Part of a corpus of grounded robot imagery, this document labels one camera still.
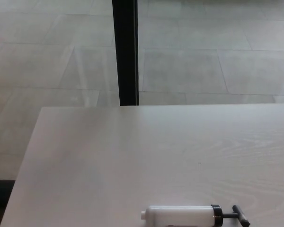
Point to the dark baseboard strip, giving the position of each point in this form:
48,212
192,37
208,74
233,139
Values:
1,192

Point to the black vertical window post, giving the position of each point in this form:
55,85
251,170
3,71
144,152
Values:
125,52

